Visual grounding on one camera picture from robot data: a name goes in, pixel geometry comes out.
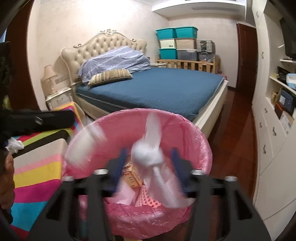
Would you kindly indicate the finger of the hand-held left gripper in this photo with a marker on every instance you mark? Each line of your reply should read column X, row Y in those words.
column 46, row 120

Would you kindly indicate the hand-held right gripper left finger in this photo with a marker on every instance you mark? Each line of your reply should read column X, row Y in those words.
column 119, row 169

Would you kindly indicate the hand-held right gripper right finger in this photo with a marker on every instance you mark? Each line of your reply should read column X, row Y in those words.
column 178, row 169

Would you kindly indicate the yellow carton box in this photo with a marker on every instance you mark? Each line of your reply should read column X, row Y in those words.
column 133, row 175

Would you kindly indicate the white paper tissue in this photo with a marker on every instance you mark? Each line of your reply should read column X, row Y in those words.
column 143, row 155

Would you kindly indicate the trash bin with pink liner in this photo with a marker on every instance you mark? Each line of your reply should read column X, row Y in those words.
column 180, row 139

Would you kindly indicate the white tissue back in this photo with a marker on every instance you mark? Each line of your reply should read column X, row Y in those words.
column 15, row 144

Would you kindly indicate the large pink foam fruit net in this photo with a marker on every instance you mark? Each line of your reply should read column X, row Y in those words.
column 148, row 197

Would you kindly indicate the person's left hand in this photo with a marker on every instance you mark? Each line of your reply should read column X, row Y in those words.
column 7, row 180

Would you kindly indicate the brown wooden panel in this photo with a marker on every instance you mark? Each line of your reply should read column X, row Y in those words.
column 20, row 69

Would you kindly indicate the white nightstand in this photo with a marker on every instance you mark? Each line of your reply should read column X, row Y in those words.
column 59, row 97

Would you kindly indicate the beige table lamp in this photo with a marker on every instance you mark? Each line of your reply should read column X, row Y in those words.
column 49, row 76

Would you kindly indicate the striped colourful table cover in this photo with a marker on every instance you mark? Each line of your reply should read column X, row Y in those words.
column 41, row 185

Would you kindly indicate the gold striped pillow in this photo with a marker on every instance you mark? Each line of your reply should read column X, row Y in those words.
column 108, row 77

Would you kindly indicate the blue mattress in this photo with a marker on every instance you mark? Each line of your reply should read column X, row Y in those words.
column 161, row 88

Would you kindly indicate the white built-in wardrobe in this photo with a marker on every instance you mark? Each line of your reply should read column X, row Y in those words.
column 266, row 143

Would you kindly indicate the folded blue striped duvet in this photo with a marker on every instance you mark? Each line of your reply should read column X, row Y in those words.
column 115, row 60

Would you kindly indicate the grey translucent storage box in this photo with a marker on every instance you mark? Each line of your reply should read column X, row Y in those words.
column 187, row 55

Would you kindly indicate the teal plastic storage box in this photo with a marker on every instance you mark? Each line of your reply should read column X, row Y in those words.
column 166, row 34
column 168, row 53
column 186, row 33

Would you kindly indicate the dark storage bag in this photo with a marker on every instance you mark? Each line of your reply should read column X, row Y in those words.
column 206, row 56

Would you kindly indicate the tan plastic storage box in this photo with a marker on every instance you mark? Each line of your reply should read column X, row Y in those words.
column 186, row 44

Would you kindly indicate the cream plastic storage box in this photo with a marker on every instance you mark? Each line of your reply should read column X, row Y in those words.
column 168, row 44

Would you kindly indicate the houndstooth storage bag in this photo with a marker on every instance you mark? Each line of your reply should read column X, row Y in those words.
column 205, row 45

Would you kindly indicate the dark blue safe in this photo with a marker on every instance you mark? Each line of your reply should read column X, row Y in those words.
column 288, row 100

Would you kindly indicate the brown wooden door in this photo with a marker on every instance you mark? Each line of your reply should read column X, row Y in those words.
column 246, row 58

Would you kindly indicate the black media device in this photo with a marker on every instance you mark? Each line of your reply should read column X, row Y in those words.
column 282, row 74

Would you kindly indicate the blue and white box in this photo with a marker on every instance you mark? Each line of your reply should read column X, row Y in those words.
column 291, row 81

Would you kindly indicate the black television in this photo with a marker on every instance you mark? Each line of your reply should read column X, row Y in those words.
column 289, row 37

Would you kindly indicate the wall switch panel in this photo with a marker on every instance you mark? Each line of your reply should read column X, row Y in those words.
column 60, row 79

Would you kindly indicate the beige tufted bed frame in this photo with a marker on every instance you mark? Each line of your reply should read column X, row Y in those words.
column 97, row 44

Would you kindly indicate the wooden crib rail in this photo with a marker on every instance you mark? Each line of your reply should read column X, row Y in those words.
column 185, row 64

